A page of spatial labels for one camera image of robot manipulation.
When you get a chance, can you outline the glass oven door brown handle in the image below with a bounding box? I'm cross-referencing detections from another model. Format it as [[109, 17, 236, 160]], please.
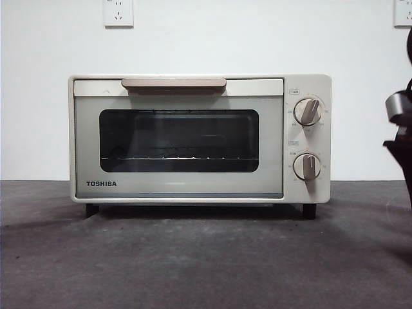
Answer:
[[73, 77, 285, 200]]

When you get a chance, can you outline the cream oven knob brown grip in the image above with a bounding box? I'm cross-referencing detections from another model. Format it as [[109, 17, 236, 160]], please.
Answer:
[[293, 153, 322, 181], [294, 98, 324, 127]]

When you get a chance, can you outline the cream Toshiba toaster oven body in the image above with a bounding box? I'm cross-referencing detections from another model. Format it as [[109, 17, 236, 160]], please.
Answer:
[[67, 73, 332, 220]]

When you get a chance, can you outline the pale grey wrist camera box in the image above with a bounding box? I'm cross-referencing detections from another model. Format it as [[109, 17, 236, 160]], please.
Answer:
[[385, 91, 412, 122]]

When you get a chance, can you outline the white wall socket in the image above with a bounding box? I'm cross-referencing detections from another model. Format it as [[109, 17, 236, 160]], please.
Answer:
[[394, 0, 412, 28], [103, 0, 134, 28]]

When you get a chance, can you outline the metal wire oven rack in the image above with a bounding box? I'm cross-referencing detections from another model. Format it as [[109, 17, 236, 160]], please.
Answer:
[[100, 154, 258, 161]]

